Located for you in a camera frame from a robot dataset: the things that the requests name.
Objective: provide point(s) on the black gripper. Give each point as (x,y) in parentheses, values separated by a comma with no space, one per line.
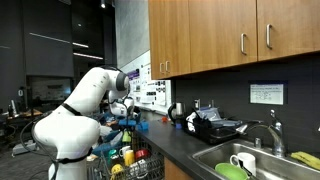
(128,129)

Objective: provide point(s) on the light green plastic cup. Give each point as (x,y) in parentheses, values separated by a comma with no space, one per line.
(126,136)

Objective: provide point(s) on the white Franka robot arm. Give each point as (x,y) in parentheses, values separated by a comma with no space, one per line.
(76,130)

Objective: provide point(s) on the red cup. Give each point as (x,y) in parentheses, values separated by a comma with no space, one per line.
(141,153)

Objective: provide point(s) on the yellow cup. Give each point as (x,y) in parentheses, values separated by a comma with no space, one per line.
(129,157)

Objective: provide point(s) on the teal plastic cup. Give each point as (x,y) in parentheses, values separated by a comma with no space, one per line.
(112,153)

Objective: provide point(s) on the blue bowl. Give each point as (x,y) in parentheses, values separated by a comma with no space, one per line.
(144,126)

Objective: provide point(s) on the small plain white mug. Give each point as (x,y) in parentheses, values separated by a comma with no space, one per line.
(124,150)

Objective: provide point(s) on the blue armchair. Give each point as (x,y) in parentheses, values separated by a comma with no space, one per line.
(103,148)

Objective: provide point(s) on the small orange object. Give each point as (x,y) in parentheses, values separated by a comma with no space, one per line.
(164,119)

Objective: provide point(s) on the white mug with black band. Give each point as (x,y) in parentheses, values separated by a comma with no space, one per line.
(138,166)

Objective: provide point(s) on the whiteboard with posters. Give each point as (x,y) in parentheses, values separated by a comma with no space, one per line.
(151,90)

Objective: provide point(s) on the black electric kettle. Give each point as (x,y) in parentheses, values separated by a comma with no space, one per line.
(174,115)

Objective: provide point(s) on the wooden lower cabinet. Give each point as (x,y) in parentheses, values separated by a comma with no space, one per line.
(173,173)

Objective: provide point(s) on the white crumpled cloth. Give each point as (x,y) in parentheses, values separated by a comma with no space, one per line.
(191,121)

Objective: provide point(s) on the clear bluish plastic bag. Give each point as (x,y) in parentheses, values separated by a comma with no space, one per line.
(210,114)

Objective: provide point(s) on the black dish drying rack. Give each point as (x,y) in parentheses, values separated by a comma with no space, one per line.
(216,134)

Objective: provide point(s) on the short ceiling light strip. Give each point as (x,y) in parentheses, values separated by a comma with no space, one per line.
(80,45)

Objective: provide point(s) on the narrow wooden cabinet door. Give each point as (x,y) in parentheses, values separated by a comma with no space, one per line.
(178,33)
(156,36)

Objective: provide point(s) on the wooden desk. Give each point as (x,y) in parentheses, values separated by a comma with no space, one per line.
(26,114)

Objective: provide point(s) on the white power strip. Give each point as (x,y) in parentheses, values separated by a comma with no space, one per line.
(25,147)

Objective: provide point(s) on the green bowl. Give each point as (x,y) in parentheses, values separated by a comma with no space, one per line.
(230,171)

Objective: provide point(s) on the long dim light strip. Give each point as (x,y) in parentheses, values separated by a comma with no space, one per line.
(50,37)

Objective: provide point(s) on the large white mug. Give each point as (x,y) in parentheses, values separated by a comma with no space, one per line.
(248,161)

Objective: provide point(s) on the ceiling spotlight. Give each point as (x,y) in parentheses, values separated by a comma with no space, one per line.
(102,4)

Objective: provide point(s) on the small chrome sink knob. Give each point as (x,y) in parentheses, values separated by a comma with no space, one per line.
(257,143)

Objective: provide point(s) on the wide wooden cabinet door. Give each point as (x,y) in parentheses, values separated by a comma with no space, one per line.
(217,33)
(294,23)

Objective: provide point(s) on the chrome kitchen faucet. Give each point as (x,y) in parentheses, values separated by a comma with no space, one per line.
(277,134)

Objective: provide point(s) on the stainless steel sink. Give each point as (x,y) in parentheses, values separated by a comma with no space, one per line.
(276,169)

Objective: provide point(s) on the yellow cloth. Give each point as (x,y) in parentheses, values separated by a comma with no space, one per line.
(307,159)

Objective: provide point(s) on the white wall sign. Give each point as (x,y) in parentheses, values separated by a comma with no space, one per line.
(267,94)

